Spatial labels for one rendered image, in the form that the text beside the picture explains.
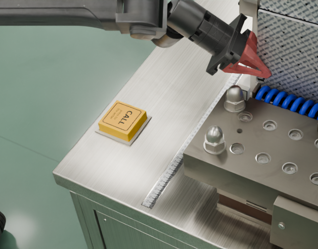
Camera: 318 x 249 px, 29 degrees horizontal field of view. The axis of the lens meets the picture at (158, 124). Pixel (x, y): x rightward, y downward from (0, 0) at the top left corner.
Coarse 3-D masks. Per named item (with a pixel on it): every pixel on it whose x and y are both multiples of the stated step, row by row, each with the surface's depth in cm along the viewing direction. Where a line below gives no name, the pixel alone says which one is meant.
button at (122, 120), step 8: (120, 104) 123; (128, 104) 122; (112, 112) 121; (120, 112) 121; (128, 112) 121; (136, 112) 121; (144, 112) 121; (104, 120) 120; (112, 120) 120; (120, 120) 120; (128, 120) 120; (136, 120) 119; (144, 120) 122; (104, 128) 120; (112, 128) 119; (120, 128) 118; (128, 128) 118; (136, 128) 120; (120, 136) 119; (128, 136) 118
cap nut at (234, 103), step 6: (228, 90) 102; (234, 90) 102; (240, 90) 102; (228, 96) 103; (234, 96) 102; (240, 96) 102; (228, 102) 103; (234, 102) 103; (240, 102) 103; (228, 108) 104; (234, 108) 104; (240, 108) 104
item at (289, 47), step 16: (272, 16) 96; (272, 32) 98; (288, 32) 96; (304, 32) 95; (272, 48) 101; (288, 48) 99; (304, 48) 97; (272, 64) 103; (288, 64) 101; (304, 64) 99; (256, 80) 108; (272, 80) 106; (288, 80) 104; (304, 80) 102; (304, 96) 105
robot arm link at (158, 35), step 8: (160, 0) 100; (160, 8) 100; (160, 16) 100; (160, 24) 99; (136, 32) 97; (144, 32) 97; (152, 32) 98; (160, 32) 98; (168, 32) 105; (152, 40) 109; (160, 40) 107; (168, 40) 106; (176, 40) 106
